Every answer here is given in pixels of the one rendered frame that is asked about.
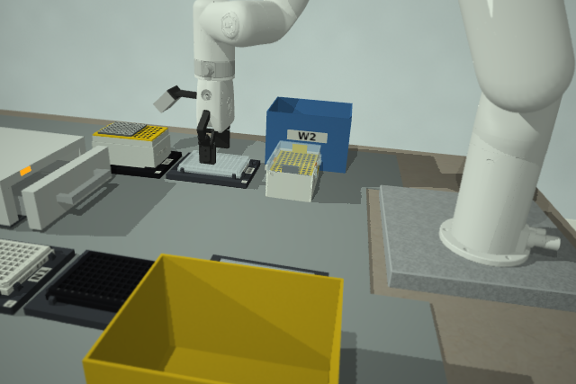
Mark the blue open-top bin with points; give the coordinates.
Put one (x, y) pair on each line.
(311, 122)

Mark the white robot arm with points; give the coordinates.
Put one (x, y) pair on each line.
(524, 62)

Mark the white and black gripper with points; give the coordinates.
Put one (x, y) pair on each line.
(214, 108)

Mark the yellow open bin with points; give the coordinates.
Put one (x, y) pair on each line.
(196, 321)

